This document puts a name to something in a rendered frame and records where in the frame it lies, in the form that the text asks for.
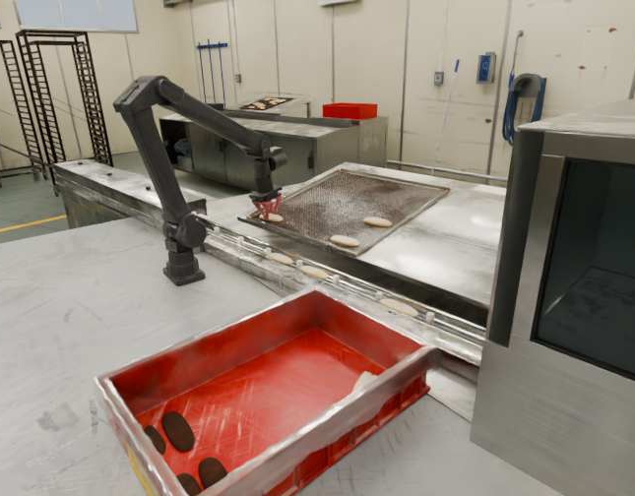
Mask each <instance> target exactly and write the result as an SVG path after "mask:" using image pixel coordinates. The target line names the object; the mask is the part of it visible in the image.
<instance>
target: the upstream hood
mask: <svg viewBox="0 0 635 496"><path fill-rule="evenodd" d="M53 165H54V167H55V171H56V174H57V175H60V176H62V177H64V178H66V179H69V180H71V181H73V182H75V183H77V184H80V185H82V186H84V187H86V188H89V189H91V190H93V191H95V192H97V193H100V194H101V195H103V196H105V197H107V198H110V199H112V200H114V201H116V202H119V203H121V204H123V205H125V206H127V207H130V208H132V209H134V210H136V211H138V212H141V213H143V214H145V215H147V216H150V217H153V218H155V219H157V220H160V221H162V222H164V220H163V218H162V216H161V214H162V213H163V210H162V206H161V204H160V201H159V197H158V195H157V192H156V190H155V187H154V185H153V183H152V180H150V179H147V178H144V177H141V176H138V175H135V174H132V173H129V172H126V171H123V170H120V169H117V168H114V167H111V166H108V165H105V164H102V163H99V162H96V161H93V160H90V159H81V160H74V161H67V162H60V163H53ZM181 192H182V194H183V196H184V199H185V201H186V203H187V204H188V206H189V207H190V209H191V212H196V214H197V215H199V214H202V215H204V216H208V214H207V206H206V203H207V200H206V198H204V197H201V196H198V195H195V194H192V193H189V192H186V191H182V190H181Z"/></svg>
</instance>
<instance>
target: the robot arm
mask: <svg viewBox="0 0 635 496"><path fill-rule="evenodd" d="M155 104H157V105H159V106H161V107H163V108H165V109H168V110H171V111H173V112H175V113H177V114H179V115H181V116H183V117H185V118H187V119H189V120H190V121H192V122H194V123H196V124H198V125H200V126H202V127H204V128H206V129H208V130H210V131H212V132H214V133H215V134H217V135H219V136H221V137H223V138H225V139H227V140H229V141H231V142H232V143H234V144H235V145H236V146H238V147H239V148H240V149H241V150H243V151H245V153H246V156H248V157H255V159H252V160H251V165H252V170H253V175H254V180H255V185H256V191H254V192H252V193H250V194H248V195H249V199H251V201H252V204H253V205H254V206H255V207H256V208H257V209H258V210H259V211H260V213H261V214H262V216H263V218H264V219H266V220H268V219H269V210H271V212H272V214H273V215H276V214H277V211H278V207H279V204H280V201H281V198H282V193H280V192H278V191H280V190H283V187H282V186H279V185H273V180H272V175H271V171H274V170H276V169H278V168H280V167H282V166H284V165H286V162H287V159H286V154H285V153H284V150H283V148H278V147H271V143H270V140H269V138H268V137H266V136H264V135H263V134H261V133H258V132H255V131H254V130H252V129H250V128H248V127H245V126H243V125H241V124H239V123H237V122H236V121H234V120H232V119H231V118H229V117H227V116H225V115H224V114H222V113H220V112H218V111H217V110H215V109H213V108H212V107H210V106H208V105H207V104H206V103H204V102H202V101H201V100H199V99H197V98H195V97H194V96H192V95H190V94H189V93H187V92H185V91H184V89H183V88H181V87H180V86H178V85H177V84H175V83H173V82H171V81H170V80H169V78H167V77H166V76H141V77H139V78H138V79H137V80H134V81H133V83H132V84H131V85H130V86H129V87H128V88H127V89H126V90H125V91H124V92H123V93H122V94H121V95H120V96H119V97H118V98H117V99H116V100H115V101H114V102H113V103H112V105H113V107H114V109H115V112H117V113H118V112H119V113H120V114H121V116H122V118H123V120H124V121H125V123H126V124H127V126H128V128H129V130H130V132H131V134H132V137H133V139H134V141H135V144H136V146H137V148H138V151H139V153H140V155H141V158H142V160H143V162H144V165H145V167H146V169H147V171H148V173H149V176H150V178H151V180H152V183H153V185H154V187H155V190H156V192H157V195H158V197H159V201H160V204H161V206H162V210H163V213H162V214H161V216H162V218H163V220H164V223H163V226H162V233H163V235H164V237H165V238H166V239H164V242H165V249H166V250H168V259H169V260H168V261H167V262H166V267H164V268H163V269H162V270H163V274H164V275H165V276H167V277H168V278H169V279H170V280H171V281H172V282H173V283H174V284H175V285H176V286H182V285H185V284H188V283H192V282H195V281H198V280H201V279H205V278H206V275H205V272H203V271H202V270H201V269H200V268H199V263H198V258H196V257H195V256H194V253H193V248H197V247H199V246H201V245H202V244H203V243H204V241H205V239H206V236H207V229H206V227H205V226H204V225H203V224H202V223H201V222H199V221H198V220H196V217H195V215H194V214H192V212H191V209H190V207H189V206H188V204H187V203H186V201H185V199H184V196H183V194H182V192H181V189H180V186H179V184H178V181H177V179H176V176H175V173H174V171H173V168H172V166H171V163H170V161H169V158H168V155H167V153H166V150H165V148H164V145H163V142H162V140H161V137H160V135H159V130H158V128H157V125H156V122H155V118H154V113H153V110H152V106H153V105H155ZM272 200H276V204H275V209H274V208H273V204H272ZM260 205H262V207H264V209H265V213H266V214H265V213H264V212H263V210H262V208H261V206H260Z"/></svg>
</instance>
